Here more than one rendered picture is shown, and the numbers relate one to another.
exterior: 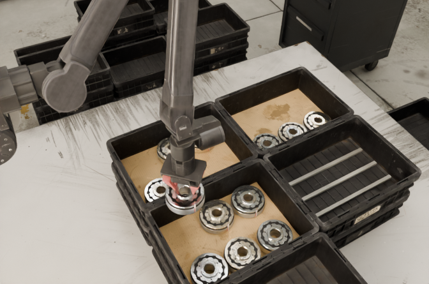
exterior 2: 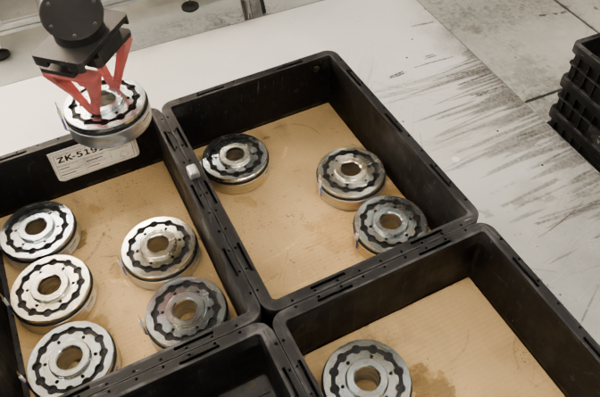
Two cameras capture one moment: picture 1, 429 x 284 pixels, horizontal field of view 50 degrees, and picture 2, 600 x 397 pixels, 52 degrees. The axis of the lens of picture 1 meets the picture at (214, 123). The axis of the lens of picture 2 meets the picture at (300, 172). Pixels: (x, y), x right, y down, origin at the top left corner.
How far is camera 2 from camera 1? 122 cm
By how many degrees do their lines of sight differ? 62
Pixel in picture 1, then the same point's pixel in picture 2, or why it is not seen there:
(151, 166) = (316, 153)
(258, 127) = (454, 380)
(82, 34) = not seen: outside the picture
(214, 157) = (338, 261)
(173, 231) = (153, 188)
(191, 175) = (51, 43)
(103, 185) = not seen: hidden behind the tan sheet
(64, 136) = (441, 72)
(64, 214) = not seen: hidden behind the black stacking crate
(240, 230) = (122, 302)
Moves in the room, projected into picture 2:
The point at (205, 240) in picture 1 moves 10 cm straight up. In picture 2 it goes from (119, 238) to (100, 194)
